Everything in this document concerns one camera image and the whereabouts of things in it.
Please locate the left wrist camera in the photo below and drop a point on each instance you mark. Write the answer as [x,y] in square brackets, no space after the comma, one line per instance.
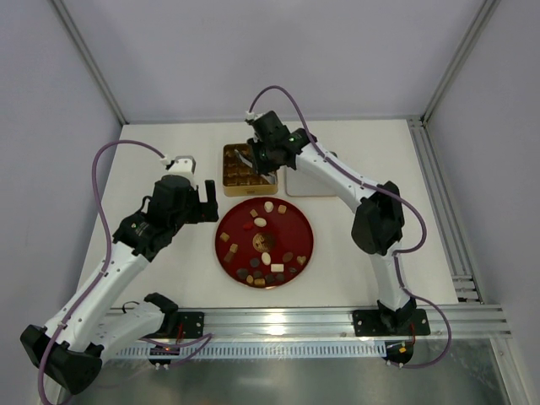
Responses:
[182,165]

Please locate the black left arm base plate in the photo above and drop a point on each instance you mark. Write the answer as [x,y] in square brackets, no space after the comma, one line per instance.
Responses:
[186,325]

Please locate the white oval chocolate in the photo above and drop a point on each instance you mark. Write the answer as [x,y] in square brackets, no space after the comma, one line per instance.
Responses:
[266,258]
[260,222]

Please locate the tan block chocolate left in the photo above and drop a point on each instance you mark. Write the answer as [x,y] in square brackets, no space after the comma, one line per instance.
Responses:
[229,256]

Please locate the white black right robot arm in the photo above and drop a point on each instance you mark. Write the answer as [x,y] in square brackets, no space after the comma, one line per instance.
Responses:
[377,209]

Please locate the gold chocolate tin box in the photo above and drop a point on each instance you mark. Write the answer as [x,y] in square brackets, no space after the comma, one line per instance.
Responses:
[238,180]

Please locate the white bar chocolate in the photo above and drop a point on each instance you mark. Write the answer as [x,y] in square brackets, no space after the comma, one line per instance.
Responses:
[277,268]

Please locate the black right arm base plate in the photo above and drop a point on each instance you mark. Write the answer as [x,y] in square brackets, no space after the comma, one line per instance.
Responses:
[368,323]

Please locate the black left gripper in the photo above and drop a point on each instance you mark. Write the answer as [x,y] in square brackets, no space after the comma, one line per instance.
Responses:
[202,207]

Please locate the tan heart chocolate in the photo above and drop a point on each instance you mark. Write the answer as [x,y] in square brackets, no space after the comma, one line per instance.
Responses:
[301,260]

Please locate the white slotted cable duct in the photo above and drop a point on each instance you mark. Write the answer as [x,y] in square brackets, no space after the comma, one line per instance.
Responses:
[220,349]

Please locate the white oval chocolate centre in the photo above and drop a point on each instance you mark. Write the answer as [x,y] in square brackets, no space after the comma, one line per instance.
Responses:
[266,258]

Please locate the round red tray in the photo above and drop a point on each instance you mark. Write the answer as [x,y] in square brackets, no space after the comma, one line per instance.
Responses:
[288,232]

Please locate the aluminium mounting rail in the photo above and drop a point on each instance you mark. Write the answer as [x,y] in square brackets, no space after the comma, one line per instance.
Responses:
[464,320]

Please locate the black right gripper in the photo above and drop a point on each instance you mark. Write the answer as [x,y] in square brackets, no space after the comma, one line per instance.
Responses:
[261,159]

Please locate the brown oval chocolate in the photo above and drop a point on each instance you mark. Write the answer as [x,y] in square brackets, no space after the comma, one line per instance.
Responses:
[288,256]

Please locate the dark round chocolate bottom left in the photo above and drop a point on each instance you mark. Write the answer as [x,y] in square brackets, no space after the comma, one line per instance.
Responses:
[242,273]

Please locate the white round chocolate top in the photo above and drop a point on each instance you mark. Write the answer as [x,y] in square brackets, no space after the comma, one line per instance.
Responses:
[268,206]

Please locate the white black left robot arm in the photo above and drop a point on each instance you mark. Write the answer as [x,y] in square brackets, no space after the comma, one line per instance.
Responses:
[73,345]

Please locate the silver tin lid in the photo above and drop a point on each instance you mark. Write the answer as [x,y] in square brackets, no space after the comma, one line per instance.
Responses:
[298,184]

